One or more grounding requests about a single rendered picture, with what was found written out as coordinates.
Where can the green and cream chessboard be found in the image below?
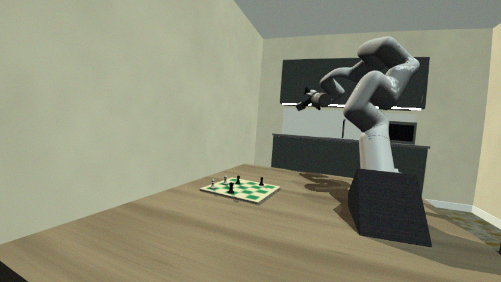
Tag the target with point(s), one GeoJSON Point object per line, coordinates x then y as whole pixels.
{"type": "Point", "coordinates": [246, 191]}

